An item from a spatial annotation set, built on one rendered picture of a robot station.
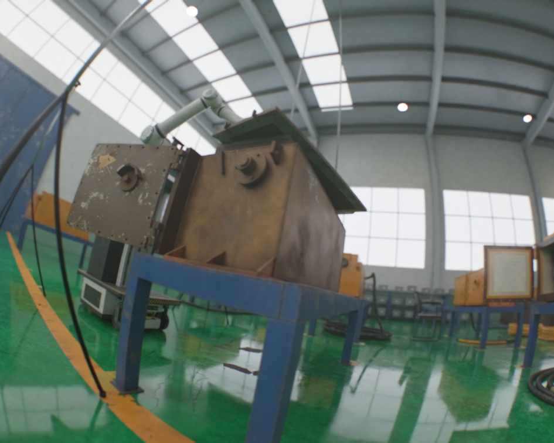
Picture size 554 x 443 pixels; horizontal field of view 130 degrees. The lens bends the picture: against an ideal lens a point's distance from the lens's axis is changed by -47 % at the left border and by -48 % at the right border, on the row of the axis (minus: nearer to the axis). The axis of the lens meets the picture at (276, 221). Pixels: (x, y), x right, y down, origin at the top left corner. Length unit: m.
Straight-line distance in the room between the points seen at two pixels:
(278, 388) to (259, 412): 0.10
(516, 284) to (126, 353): 3.01
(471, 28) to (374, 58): 4.05
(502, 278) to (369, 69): 9.12
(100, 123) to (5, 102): 4.17
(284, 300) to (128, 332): 0.70
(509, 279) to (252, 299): 2.48
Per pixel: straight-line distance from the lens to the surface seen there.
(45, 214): 5.78
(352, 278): 3.93
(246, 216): 1.01
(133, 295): 1.06
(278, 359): 0.65
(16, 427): 0.94
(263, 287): 0.65
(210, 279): 0.76
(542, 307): 2.80
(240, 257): 0.97
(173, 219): 1.23
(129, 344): 1.12
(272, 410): 0.70
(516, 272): 2.81
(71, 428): 0.95
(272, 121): 1.17
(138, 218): 1.27
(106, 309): 2.14
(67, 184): 9.93
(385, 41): 9.74
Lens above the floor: 0.61
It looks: 16 degrees up
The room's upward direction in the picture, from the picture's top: 10 degrees clockwise
